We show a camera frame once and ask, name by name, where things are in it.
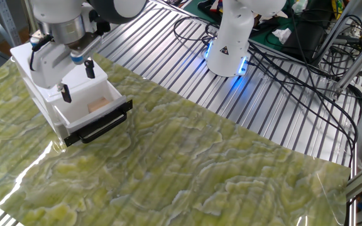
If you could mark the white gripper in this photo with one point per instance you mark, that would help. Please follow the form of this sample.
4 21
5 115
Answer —
52 66

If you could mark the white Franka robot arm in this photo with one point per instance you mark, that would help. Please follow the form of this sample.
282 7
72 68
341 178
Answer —
228 31

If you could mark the white drawer cabinet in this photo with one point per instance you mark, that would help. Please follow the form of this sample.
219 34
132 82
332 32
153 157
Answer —
77 84

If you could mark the grey perforated shelf upright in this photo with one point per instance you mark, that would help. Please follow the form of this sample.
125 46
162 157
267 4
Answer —
8 23

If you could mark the green marble pattern mat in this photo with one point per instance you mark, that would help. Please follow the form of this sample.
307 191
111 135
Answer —
168 157

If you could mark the crumpled white tissue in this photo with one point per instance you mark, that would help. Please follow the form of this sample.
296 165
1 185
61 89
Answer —
281 35

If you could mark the black box device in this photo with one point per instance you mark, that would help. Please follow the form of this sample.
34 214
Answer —
306 40

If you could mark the silver wrist bracket blue caps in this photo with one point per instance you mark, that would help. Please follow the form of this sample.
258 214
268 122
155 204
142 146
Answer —
86 44

